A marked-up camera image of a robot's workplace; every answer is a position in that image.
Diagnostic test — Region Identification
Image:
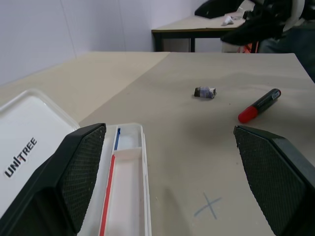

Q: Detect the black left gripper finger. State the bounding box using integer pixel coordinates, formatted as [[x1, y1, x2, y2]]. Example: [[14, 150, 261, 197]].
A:
[[233, 125, 315, 236], [220, 21, 280, 46], [0, 123, 107, 236]]

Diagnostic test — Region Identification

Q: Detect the white Unitree pencil case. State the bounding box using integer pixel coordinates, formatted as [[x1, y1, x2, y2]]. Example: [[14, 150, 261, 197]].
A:
[[0, 88, 152, 236]]

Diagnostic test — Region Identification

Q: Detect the orange object under table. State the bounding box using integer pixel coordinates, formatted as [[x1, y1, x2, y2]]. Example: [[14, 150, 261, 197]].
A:
[[237, 41, 259, 54]]

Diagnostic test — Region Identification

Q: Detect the crumpled white paper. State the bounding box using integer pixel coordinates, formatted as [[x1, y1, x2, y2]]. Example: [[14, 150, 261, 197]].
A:
[[221, 14, 234, 27]]

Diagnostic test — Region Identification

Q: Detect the dark blue-grey clothing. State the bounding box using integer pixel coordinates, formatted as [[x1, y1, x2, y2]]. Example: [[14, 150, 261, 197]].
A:
[[258, 21, 315, 83]]

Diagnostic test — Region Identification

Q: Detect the black chair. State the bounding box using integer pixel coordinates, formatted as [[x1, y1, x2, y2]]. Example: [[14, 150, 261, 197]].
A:
[[194, 0, 245, 18]]

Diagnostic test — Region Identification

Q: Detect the beige table with black legs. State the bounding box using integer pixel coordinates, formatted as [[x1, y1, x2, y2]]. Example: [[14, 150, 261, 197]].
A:
[[151, 11, 247, 53]]

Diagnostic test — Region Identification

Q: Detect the small dark blue eraser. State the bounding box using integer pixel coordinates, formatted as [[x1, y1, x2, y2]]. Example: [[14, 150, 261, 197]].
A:
[[193, 86, 218, 100]]

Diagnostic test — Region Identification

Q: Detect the black marker with red cap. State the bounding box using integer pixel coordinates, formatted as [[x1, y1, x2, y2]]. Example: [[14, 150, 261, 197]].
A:
[[238, 88, 282, 123]]

